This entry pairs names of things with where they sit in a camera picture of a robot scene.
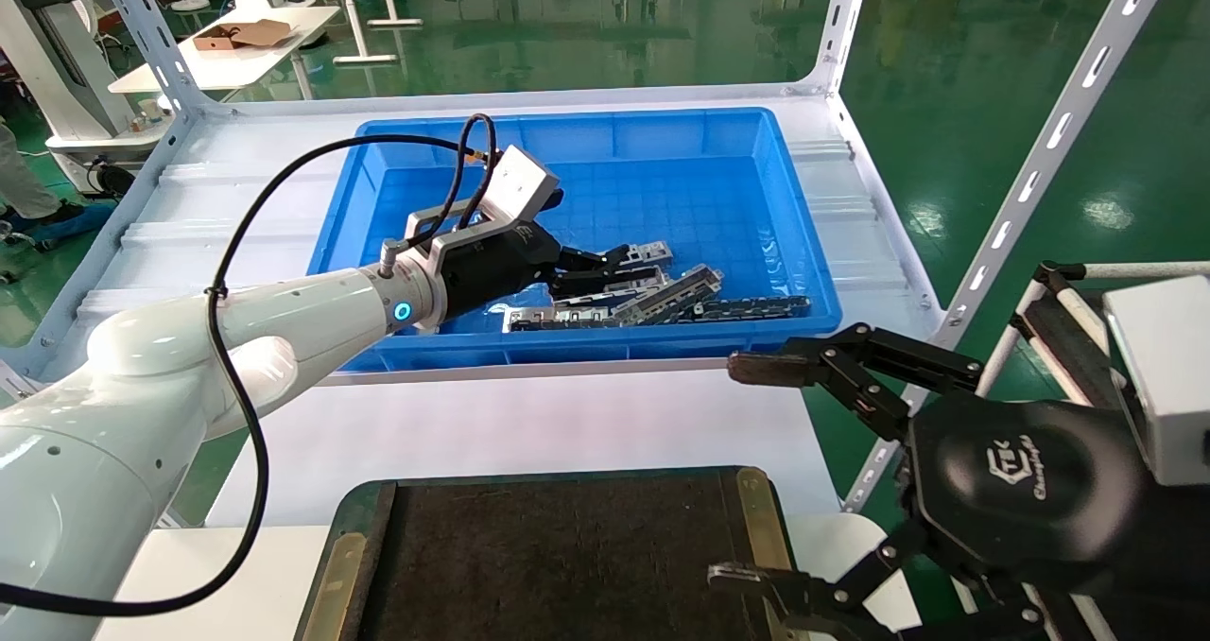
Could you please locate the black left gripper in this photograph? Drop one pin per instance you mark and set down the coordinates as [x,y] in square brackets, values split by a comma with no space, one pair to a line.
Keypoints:
[492,268]

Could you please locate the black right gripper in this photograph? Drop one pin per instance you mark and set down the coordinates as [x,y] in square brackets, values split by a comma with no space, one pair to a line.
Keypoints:
[1021,490]

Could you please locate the silver perforated metal part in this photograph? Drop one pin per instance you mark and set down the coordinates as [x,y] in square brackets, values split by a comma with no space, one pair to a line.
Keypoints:
[652,251]

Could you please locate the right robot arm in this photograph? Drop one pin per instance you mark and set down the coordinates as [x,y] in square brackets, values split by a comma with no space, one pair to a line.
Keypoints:
[1177,546]

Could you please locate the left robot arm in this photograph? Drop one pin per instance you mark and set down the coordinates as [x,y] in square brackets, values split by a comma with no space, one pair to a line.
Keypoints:
[142,386]

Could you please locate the dark channel metal part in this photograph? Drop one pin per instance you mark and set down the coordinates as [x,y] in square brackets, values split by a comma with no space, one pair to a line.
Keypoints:
[624,296]

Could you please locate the silver slotted metal part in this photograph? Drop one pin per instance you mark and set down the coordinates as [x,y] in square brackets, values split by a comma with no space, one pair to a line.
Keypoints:
[544,319]

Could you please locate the silver ribbed metal part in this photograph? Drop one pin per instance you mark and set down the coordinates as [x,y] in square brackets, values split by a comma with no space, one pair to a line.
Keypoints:
[676,293]

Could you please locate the long black metal part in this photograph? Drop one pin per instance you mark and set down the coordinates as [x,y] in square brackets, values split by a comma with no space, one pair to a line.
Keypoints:
[751,307]

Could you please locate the black container tray brass corners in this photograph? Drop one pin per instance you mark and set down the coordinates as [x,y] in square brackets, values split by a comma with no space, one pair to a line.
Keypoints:
[567,546]

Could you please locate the blue plastic bin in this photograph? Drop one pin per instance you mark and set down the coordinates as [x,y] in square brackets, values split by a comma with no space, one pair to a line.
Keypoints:
[662,197]

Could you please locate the black padded bar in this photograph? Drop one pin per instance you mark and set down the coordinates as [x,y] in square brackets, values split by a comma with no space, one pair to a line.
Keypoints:
[1073,343]

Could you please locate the white desk with legs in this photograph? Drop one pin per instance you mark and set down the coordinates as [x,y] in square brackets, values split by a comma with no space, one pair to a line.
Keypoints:
[354,8]

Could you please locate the white metal shelf rack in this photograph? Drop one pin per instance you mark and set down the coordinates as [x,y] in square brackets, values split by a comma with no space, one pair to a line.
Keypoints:
[217,197]

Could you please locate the white table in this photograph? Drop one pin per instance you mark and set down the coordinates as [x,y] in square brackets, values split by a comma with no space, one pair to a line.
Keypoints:
[246,64]

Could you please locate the open cardboard box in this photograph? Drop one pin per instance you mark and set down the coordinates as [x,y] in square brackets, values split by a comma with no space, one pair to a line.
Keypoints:
[241,34]

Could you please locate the small white cup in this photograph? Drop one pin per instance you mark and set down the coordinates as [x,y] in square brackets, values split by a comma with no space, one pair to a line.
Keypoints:
[149,109]

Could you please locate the white machine column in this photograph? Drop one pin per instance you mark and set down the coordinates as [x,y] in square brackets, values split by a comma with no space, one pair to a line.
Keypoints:
[57,74]

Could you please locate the person in yellow jacket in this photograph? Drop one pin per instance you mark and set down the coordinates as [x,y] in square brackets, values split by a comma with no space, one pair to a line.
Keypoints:
[24,187]

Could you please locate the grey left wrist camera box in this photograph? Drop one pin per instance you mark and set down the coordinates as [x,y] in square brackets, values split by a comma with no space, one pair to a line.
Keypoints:
[518,185]

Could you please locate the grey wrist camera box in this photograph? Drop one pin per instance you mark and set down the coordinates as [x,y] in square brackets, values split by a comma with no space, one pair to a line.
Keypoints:
[518,185]
[1167,376]

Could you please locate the white tube frame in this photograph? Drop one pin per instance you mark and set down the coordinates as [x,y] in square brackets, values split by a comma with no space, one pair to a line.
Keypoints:
[1011,338]

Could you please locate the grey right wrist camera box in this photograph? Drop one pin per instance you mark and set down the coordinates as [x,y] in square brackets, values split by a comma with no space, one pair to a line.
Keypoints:
[1167,376]

